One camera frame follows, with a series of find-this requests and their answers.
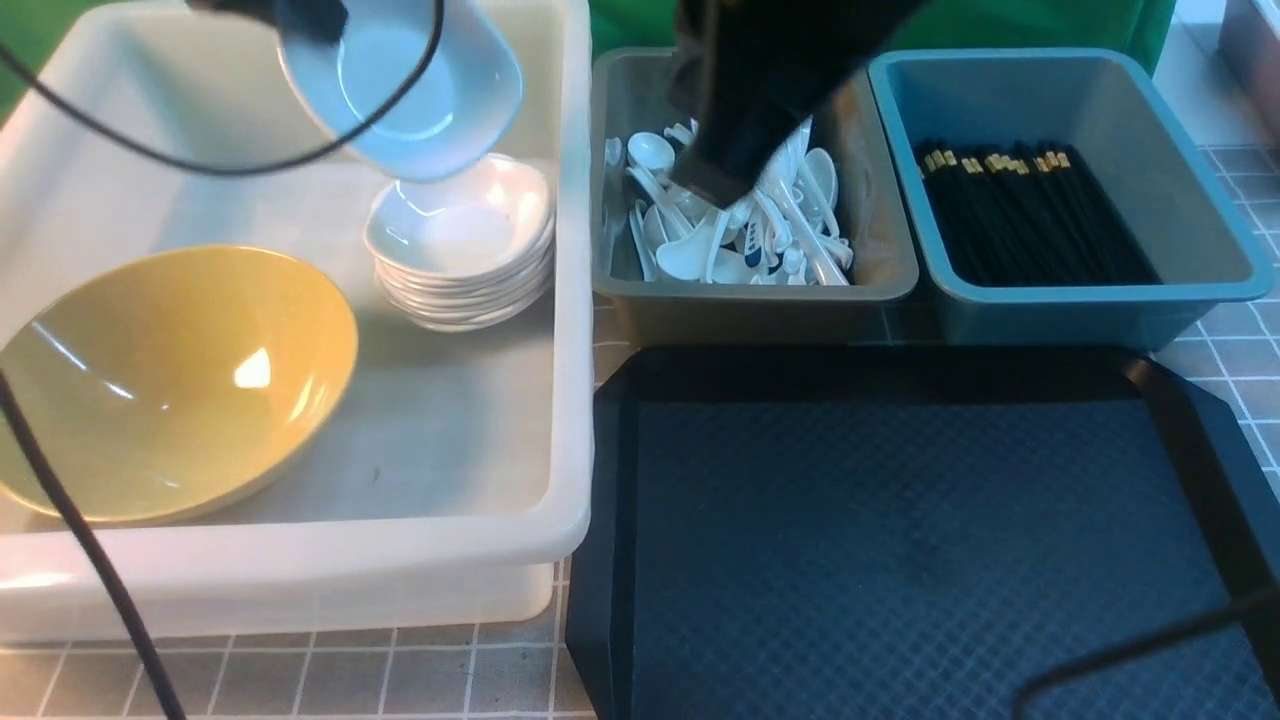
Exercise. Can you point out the white square sauce dish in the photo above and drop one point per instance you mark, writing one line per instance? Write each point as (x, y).
(432, 85)

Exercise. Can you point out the yellow noodle bowl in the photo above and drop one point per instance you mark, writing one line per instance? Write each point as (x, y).
(180, 383)

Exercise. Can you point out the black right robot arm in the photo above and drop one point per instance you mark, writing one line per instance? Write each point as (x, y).
(750, 72)

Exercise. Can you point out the pile of white spoons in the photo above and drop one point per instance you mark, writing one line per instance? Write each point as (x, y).
(775, 235)

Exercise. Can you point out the black plastic serving tray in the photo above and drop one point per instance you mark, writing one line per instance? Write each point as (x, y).
(897, 533)

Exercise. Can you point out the stack of white dishes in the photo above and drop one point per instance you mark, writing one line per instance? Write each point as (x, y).
(468, 252)

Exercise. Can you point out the large white plastic tub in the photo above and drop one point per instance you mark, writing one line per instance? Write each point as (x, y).
(456, 469)

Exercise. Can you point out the grey-brown plastic bin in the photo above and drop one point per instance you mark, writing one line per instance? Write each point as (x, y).
(628, 96)

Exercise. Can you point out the bundle of black chopsticks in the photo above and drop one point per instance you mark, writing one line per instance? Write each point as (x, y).
(1028, 215)

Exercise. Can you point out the teal plastic bin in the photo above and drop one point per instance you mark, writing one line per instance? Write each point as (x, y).
(1106, 107)

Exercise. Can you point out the green backdrop cloth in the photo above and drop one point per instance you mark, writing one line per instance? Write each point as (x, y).
(1137, 29)

